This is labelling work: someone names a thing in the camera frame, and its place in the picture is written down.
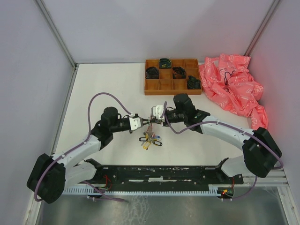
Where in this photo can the pink plastic bag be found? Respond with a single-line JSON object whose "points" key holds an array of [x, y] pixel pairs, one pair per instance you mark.
{"points": [[227, 82]]}

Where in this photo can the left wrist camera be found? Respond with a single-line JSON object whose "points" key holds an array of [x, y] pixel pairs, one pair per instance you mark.
{"points": [[135, 122]]}

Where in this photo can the keyring bunch with red opener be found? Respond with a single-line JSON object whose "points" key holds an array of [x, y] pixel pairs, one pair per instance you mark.
{"points": [[149, 137]]}

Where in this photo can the aluminium frame rail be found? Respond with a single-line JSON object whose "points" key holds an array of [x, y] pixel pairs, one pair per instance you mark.
{"points": [[48, 18]]}

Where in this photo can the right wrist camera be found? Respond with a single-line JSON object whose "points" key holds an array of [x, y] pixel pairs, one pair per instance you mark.
{"points": [[158, 111]]}

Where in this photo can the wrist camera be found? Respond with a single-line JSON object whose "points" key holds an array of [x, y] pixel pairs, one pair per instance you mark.
{"points": [[135, 122], [158, 111]]}

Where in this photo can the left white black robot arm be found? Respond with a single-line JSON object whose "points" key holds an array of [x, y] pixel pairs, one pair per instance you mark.
{"points": [[52, 174]]}

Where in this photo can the black item top compartment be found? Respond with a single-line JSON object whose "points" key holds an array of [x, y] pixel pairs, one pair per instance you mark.
{"points": [[165, 63]]}

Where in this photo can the black item left compartment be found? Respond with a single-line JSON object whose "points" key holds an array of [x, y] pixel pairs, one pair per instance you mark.
{"points": [[152, 73]]}

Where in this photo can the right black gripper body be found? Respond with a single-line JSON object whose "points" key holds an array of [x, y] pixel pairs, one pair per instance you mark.
{"points": [[164, 123]]}

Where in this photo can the black item right compartment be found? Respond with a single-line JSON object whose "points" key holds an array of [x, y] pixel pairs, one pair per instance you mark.
{"points": [[193, 83]]}

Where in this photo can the white slotted cable duct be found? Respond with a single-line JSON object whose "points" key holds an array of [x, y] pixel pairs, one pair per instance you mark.
{"points": [[88, 190]]}

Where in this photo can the wooden compartment tray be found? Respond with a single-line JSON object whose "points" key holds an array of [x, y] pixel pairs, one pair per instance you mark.
{"points": [[167, 76]]}

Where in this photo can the black item compartment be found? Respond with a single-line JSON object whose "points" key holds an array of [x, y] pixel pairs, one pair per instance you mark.
{"points": [[165, 63], [178, 73], [193, 83], [152, 73]]}

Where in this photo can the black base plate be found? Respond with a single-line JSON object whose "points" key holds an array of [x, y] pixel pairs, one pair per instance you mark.
{"points": [[159, 178]]}

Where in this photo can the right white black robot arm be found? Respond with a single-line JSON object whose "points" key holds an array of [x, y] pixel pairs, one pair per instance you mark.
{"points": [[260, 153]]}

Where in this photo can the black item middle compartment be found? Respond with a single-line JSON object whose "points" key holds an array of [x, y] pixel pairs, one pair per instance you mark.
{"points": [[178, 73]]}

